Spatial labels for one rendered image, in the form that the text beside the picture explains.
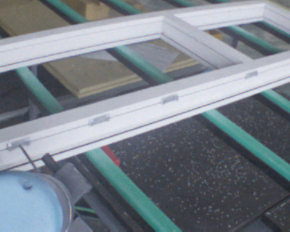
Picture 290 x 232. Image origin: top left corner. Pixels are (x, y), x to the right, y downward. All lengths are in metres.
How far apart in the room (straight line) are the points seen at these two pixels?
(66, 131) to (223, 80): 0.45
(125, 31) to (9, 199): 1.07
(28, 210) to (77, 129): 0.53
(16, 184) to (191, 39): 1.07
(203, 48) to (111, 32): 0.29
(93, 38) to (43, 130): 0.55
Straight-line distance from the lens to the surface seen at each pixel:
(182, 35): 1.42
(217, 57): 1.32
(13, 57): 1.25
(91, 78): 1.66
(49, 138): 0.88
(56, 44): 1.29
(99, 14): 2.22
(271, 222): 1.26
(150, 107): 1.00
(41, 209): 0.39
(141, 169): 1.32
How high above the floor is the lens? 1.44
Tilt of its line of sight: 31 degrees down
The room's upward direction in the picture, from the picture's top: 8 degrees clockwise
